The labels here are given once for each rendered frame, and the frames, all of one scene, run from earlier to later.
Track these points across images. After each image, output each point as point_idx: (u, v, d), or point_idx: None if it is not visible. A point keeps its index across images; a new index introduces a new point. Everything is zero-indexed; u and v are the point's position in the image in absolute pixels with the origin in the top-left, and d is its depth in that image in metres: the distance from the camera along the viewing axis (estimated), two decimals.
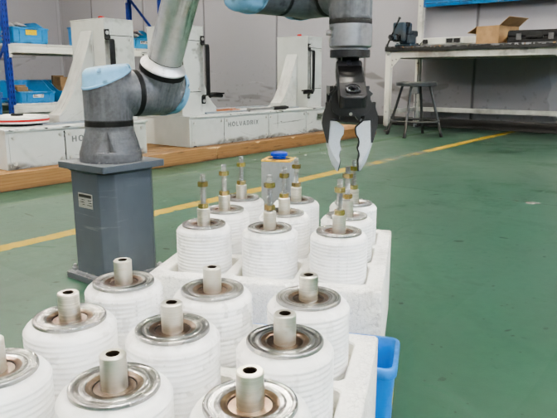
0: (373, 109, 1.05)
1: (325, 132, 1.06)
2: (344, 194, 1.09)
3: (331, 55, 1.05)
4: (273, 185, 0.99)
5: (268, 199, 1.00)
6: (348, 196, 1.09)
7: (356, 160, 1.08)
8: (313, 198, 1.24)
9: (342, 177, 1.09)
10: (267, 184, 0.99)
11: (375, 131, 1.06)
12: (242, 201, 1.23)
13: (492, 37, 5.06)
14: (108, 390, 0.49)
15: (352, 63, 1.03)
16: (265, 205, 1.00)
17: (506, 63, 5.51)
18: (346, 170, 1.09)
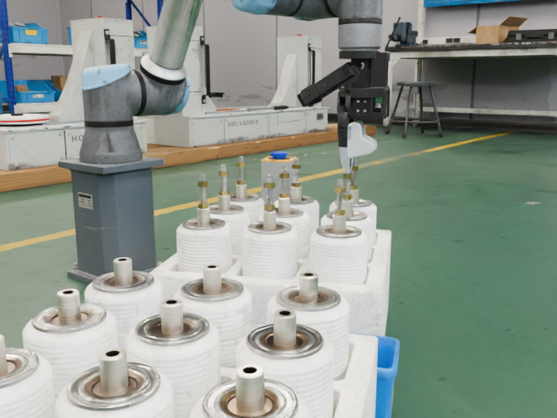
0: (338, 113, 1.03)
1: None
2: (351, 195, 1.09)
3: None
4: (273, 185, 0.99)
5: (268, 199, 1.00)
6: (351, 196, 1.10)
7: (346, 162, 1.08)
8: (313, 198, 1.24)
9: (349, 178, 1.08)
10: (267, 184, 0.99)
11: (338, 135, 1.04)
12: (242, 201, 1.23)
13: (492, 37, 5.06)
14: (108, 390, 0.49)
15: (345, 65, 1.05)
16: (265, 205, 1.00)
17: (506, 63, 5.51)
18: None
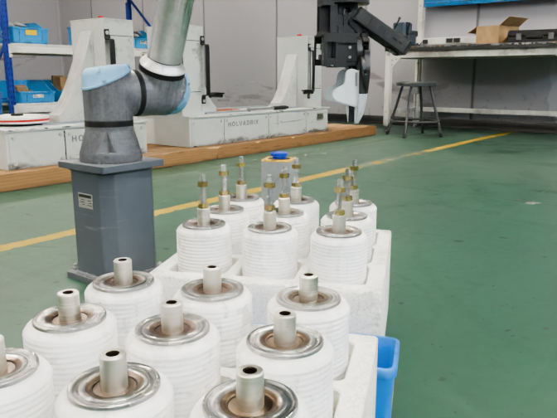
0: None
1: (369, 82, 1.01)
2: (350, 196, 1.09)
3: (360, 0, 0.99)
4: (273, 185, 0.99)
5: (268, 199, 1.00)
6: (352, 197, 1.10)
7: (351, 111, 1.07)
8: (313, 198, 1.24)
9: (346, 180, 1.08)
10: (267, 184, 0.99)
11: None
12: (242, 201, 1.23)
13: (492, 37, 5.06)
14: (108, 390, 0.49)
15: None
16: (265, 205, 1.00)
17: (506, 63, 5.51)
18: (346, 172, 1.08)
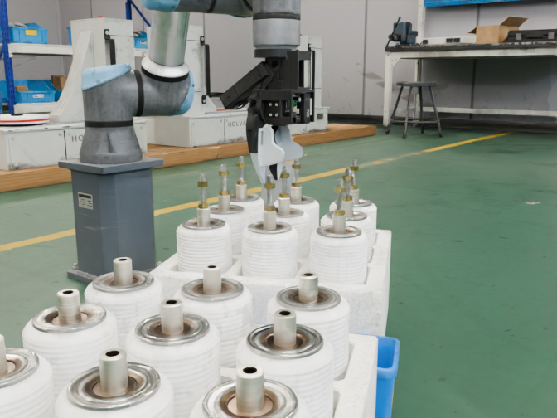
0: (249, 114, 0.95)
1: None
2: (350, 196, 1.09)
3: None
4: (271, 184, 1.01)
5: (272, 199, 1.00)
6: (352, 197, 1.10)
7: (263, 171, 0.98)
8: (313, 198, 1.24)
9: (346, 180, 1.08)
10: (274, 184, 1.00)
11: (247, 139, 0.95)
12: (242, 201, 1.23)
13: (492, 37, 5.06)
14: (108, 390, 0.49)
15: (263, 65, 0.96)
16: (273, 206, 1.00)
17: (506, 63, 5.51)
18: (346, 172, 1.08)
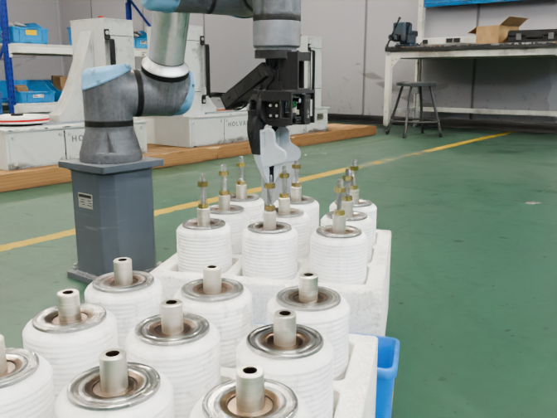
0: (249, 117, 0.95)
1: None
2: (350, 196, 1.09)
3: None
4: (271, 184, 1.01)
5: (272, 199, 1.01)
6: (352, 197, 1.10)
7: (267, 171, 0.99)
8: (313, 198, 1.24)
9: (346, 180, 1.08)
10: (274, 183, 1.00)
11: (249, 142, 0.96)
12: (242, 201, 1.23)
13: (492, 37, 5.06)
14: (108, 390, 0.49)
15: (263, 65, 0.96)
16: (273, 206, 1.00)
17: (506, 63, 5.51)
18: (346, 172, 1.08)
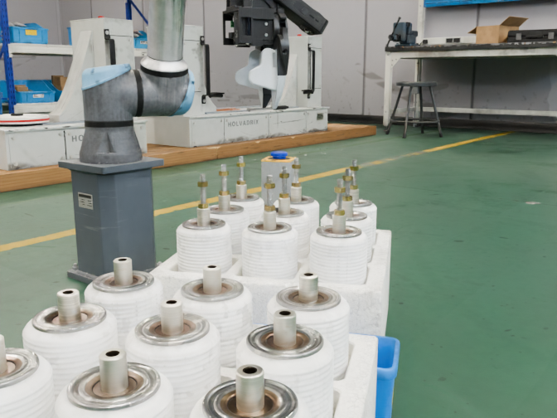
0: None
1: (288, 62, 0.92)
2: (350, 196, 1.09)
3: None
4: (271, 184, 1.01)
5: (272, 199, 1.01)
6: (352, 197, 1.10)
7: (266, 95, 0.98)
8: (313, 198, 1.24)
9: (346, 180, 1.08)
10: (274, 184, 1.00)
11: None
12: (242, 201, 1.23)
13: (492, 37, 5.06)
14: (108, 390, 0.49)
15: None
16: (273, 206, 1.00)
17: (506, 63, 5.51)
18: (346, 172, 1.08)
